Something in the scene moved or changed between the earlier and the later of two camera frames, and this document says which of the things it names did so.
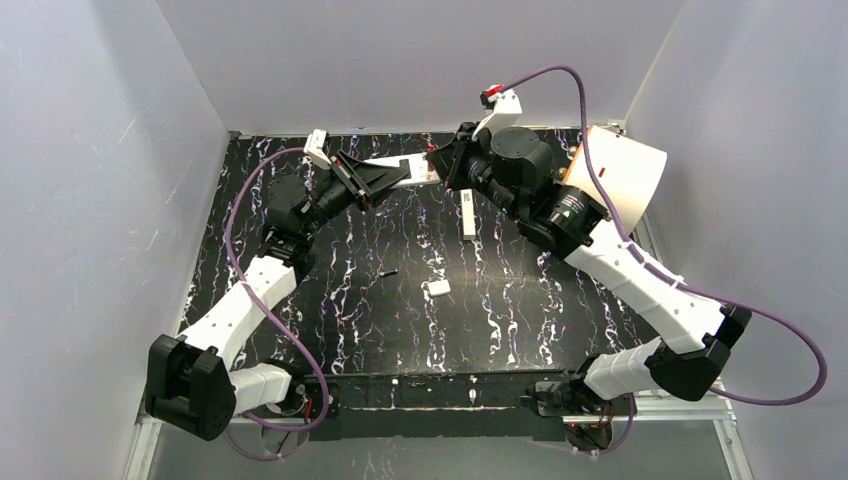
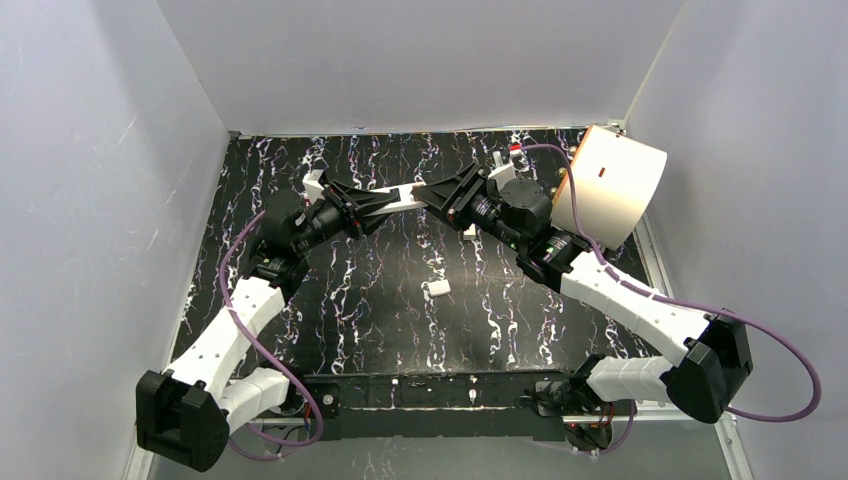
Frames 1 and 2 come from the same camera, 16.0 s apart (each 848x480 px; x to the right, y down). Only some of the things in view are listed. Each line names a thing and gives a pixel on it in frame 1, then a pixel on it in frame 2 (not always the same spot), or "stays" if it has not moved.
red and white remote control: (420, 170) to (406, 199)
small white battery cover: (438, 287) stays
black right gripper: (454, 157) to (468, 195)
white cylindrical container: (630, 171) stays
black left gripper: (349, 175) to (342, 211)
